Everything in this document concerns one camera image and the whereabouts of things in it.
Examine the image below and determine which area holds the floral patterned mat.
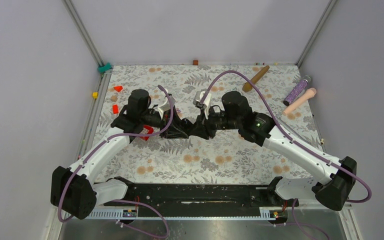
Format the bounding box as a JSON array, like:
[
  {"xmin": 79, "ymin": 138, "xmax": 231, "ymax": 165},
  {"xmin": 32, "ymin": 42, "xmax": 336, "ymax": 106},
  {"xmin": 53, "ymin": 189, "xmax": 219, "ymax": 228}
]
[{"xmin": 93, "ymin": 65, "xmax": 321, "ymax": 185}]

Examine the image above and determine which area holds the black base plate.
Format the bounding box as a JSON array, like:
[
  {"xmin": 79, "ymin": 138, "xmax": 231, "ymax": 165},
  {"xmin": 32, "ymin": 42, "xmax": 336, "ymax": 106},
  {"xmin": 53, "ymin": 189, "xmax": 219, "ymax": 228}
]
[{"xmin": 104, "ymin": 177, "xmax": 301, "ymax": 218}]

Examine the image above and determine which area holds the red rectangular block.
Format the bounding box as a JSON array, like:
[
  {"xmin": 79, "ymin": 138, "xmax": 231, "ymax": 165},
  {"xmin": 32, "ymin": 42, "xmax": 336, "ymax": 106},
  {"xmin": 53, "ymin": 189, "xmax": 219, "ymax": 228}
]
[{"xmin": 112, "ymin": 104, "xmax": 119, "ymax": 115}]

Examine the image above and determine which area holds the red triangular block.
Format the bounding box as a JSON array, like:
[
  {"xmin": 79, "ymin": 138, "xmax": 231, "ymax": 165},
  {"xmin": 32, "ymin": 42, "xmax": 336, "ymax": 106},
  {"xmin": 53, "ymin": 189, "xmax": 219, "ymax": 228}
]
[{"xmin": 113, "ymin": 85, "xmax": 123, "ymax": 93}]

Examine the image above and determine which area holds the red plastic tray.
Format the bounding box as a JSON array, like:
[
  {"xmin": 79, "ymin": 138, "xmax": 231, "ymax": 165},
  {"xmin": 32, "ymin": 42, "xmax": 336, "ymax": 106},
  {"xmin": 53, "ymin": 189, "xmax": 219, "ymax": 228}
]
[{"xmin": 140, "ymin": 125, "xmax": 154, "ymax": 141}]

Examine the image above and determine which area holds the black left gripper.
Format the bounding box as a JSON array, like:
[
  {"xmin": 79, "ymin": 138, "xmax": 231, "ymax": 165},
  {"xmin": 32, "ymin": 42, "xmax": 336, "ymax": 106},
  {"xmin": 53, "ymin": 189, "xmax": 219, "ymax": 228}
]
[{"xmin": 141, "ymin": 106, "xmax": 190, "ymax": 139}]

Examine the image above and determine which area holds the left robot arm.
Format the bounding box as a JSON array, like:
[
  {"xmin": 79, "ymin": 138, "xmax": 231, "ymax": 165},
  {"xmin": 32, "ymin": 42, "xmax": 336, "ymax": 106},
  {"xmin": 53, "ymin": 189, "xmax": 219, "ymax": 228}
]
[{"xmin": 50, "ymin": 85, "xmax": 176, "ymax": 223}]

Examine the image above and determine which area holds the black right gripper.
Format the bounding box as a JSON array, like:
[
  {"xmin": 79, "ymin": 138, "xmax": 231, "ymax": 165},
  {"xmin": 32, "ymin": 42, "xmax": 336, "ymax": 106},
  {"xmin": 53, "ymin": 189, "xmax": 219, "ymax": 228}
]
[{"xmin": 189, "ymin": 104, "xmax": 242, "ymax": 141}]

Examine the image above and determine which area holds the brown wooden stick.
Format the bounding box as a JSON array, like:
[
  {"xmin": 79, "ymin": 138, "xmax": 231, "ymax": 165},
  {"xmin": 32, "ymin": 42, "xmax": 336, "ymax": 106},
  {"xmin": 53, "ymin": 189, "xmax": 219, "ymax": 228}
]
[{"xmin": 242, "ymin": 65, "xmax": 270, "ymax": 93}]

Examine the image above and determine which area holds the teal arch block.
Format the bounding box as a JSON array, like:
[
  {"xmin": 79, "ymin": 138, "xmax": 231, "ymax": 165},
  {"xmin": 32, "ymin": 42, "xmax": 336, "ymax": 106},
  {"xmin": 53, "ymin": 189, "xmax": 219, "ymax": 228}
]
[{"xmin": 97, "ymin": 62, "xmax": 112, "ymax": 74}]

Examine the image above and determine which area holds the purple glitter tube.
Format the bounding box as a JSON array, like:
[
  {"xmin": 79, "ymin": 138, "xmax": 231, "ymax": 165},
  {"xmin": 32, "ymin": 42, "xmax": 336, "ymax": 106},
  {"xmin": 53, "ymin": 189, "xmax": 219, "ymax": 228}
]
[{"xmin": 283, "ymin": 75, "xmax": 312, "ymax": 106}]

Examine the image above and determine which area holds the pink flesh-coloured stick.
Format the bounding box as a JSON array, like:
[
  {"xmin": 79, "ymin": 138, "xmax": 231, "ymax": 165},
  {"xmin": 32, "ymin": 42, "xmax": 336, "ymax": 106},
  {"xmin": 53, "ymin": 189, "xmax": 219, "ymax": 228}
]
[{"xmin": 282, "ymin": 87, "xmax": 317, "ymax": 116}]

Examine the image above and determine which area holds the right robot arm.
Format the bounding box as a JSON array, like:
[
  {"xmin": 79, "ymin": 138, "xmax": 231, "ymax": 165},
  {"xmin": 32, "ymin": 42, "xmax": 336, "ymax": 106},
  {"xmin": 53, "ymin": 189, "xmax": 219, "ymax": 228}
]
[{"xmin": 190, "ymin": 91, "xmax": 357, "ymax": 211}]

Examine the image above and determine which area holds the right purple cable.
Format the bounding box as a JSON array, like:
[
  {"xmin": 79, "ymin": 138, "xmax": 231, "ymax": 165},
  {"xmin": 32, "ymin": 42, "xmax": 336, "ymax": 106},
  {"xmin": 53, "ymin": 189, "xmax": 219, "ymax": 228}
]
[{"xmin": 199, "ymin": 70, "xmax": 373, "ymax": 240}]

